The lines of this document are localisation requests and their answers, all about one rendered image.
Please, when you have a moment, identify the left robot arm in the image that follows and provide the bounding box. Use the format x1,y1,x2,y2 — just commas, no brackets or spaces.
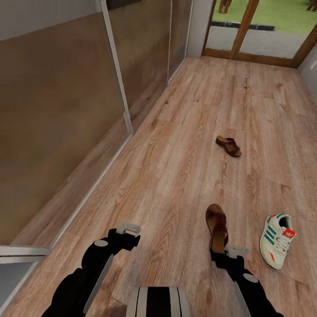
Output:
41,221,141,317

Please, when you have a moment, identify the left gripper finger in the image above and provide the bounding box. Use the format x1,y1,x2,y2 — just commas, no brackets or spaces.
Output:
133,236,140,247

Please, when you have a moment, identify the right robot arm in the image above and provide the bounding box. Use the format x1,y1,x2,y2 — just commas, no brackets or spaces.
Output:
210,245,284,317

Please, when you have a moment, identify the sandal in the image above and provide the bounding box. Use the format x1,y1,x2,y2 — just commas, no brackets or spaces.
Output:
206,204,229,254
215,135,242,158

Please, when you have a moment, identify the gym shoe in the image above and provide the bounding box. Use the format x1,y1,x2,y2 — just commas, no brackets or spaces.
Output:
259,214,296,270

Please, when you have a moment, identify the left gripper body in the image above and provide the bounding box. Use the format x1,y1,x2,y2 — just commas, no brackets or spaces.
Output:
108,229,135,251

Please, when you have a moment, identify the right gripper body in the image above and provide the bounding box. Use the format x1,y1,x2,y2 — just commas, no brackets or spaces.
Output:
212,253,245,274

